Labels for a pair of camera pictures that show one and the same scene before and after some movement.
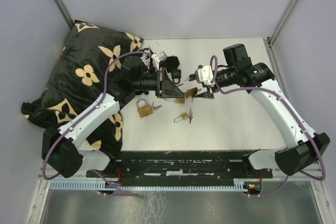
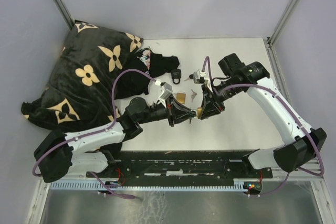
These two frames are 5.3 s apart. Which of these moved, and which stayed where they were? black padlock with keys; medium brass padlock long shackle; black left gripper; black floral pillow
Moved: black left gripper
Stayed: black padlock with keys; medium brass padlock long shackle; black floral pillow
